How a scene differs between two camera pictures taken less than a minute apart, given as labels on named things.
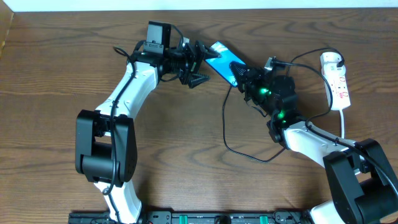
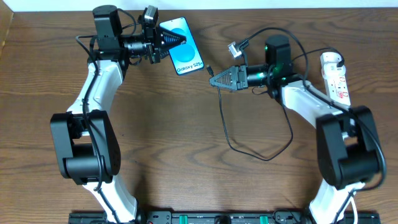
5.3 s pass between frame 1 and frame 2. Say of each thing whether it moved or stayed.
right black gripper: moved
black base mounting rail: stayed
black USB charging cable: moved
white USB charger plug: stayed
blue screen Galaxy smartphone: moved
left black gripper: moved
